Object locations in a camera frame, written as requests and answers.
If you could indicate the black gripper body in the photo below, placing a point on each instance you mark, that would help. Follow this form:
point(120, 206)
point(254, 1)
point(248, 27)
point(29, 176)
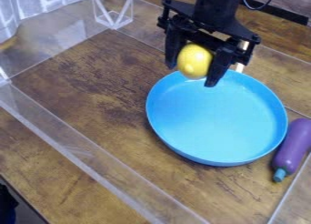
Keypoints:
point(208, 24)

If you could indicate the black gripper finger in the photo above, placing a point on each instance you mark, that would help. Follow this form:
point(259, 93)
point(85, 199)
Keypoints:
point(175, 43)
point(222, 61)

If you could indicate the yellow lemon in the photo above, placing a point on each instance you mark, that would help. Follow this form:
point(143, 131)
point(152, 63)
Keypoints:
point(193, 61)

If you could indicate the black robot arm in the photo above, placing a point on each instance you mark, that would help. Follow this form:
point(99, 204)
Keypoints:
point(208, 24)

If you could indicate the blue round tray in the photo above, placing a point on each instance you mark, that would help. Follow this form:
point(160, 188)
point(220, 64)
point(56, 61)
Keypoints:
point(222, 126)

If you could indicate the black bar on background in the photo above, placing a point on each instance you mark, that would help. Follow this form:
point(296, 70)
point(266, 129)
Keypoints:
point(286, 14)

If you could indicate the purple toy eggplant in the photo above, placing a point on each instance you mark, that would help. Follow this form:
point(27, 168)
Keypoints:
point(295, 146)

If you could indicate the white patterned curtain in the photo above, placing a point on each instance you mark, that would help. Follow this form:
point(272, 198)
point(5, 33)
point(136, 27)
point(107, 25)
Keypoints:
point(16, 10)

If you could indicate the clear acrylic enclosure wall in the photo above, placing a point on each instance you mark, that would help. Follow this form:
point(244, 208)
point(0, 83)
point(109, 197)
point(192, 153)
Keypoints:
point(77, 150)

